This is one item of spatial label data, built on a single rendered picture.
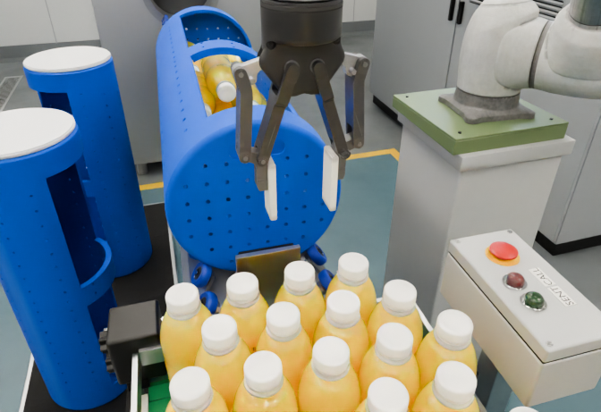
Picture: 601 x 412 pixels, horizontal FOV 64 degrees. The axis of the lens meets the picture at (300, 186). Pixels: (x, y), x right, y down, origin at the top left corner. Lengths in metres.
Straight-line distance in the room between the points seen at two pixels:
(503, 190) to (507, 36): 0.38
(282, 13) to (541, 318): 0.44
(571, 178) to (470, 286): 1.77
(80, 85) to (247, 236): 1.09
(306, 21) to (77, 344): 1.26
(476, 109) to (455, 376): 0.84
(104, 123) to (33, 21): 4.21
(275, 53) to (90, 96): 1.36
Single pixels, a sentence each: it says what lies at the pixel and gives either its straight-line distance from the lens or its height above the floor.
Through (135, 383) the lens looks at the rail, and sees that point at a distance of 0.69.
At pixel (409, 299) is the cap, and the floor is 1.11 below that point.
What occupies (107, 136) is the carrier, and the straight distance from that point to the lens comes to 1.84.
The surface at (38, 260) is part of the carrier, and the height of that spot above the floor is 0.75.
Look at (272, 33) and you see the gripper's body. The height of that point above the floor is 1.41.
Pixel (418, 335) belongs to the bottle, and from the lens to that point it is 0.63.
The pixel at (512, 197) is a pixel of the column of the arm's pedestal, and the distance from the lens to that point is 1.34.
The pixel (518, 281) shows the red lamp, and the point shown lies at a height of 1.11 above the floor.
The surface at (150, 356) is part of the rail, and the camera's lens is 0.73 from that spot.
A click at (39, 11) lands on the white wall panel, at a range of 5.94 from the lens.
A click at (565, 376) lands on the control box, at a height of 1.04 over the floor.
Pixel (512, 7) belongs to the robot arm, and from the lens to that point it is 1.22.
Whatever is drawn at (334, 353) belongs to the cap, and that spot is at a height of 1.11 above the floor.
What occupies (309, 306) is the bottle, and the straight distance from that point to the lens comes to 0.62.
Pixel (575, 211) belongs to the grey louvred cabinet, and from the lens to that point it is 2.54.
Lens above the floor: 1.51
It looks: 32 degrees down
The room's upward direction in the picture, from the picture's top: straight up
